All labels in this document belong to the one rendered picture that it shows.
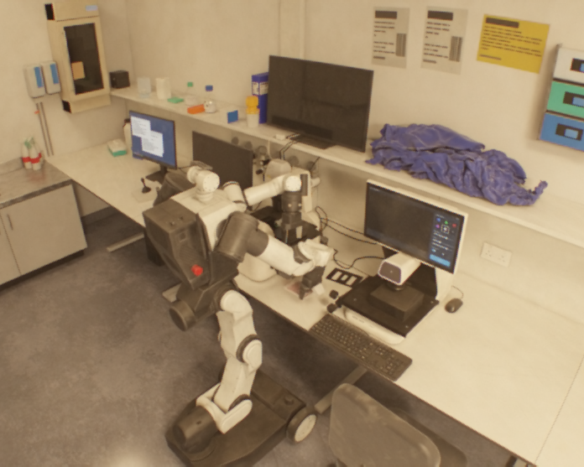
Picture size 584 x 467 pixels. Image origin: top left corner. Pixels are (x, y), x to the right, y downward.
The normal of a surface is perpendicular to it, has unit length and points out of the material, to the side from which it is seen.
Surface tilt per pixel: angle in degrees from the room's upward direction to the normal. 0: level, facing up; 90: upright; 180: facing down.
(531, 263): 90
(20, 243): 90
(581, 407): 0
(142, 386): 0
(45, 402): 0
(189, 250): 90
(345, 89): 86
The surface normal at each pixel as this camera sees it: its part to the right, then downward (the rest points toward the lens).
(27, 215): 0.73, 0.34
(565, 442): 0.00, -0.86
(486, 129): -0.69, 0.36
